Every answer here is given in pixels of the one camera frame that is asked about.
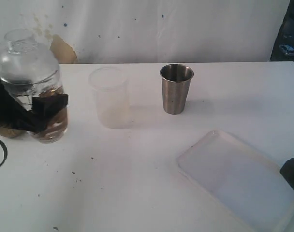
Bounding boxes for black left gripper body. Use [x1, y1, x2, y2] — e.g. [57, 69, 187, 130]
[0, 80, 24, 130]

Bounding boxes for brown wooden cup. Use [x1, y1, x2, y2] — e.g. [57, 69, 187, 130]
[0, 124, 25, 138]

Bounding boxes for brown wooden pieces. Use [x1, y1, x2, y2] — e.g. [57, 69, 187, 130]
[32, 86, 68, 143]

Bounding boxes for clear measuring shaker cup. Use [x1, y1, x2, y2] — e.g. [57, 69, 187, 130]
[1, 67, 69, 144]

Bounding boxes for clear plastic dome lid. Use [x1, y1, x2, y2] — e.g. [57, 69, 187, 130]
[0, 29, 59, 84]

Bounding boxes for stainless steel cup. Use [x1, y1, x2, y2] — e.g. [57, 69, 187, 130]
[160, 64, 194, 115]

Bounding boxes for white plastic tray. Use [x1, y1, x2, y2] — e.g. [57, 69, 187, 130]
[176, 130, 294, 232]

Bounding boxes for frosted plastic tall container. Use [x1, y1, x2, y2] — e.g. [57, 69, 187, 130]
[89, 66, 130, 129]

